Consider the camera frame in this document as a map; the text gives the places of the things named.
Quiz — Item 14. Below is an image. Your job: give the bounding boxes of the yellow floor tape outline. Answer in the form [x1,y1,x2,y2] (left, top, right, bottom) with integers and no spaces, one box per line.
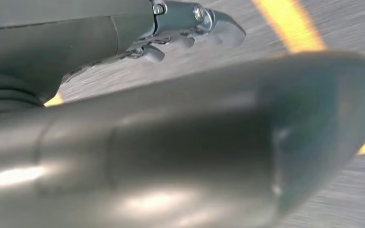
[44,0,365,155]

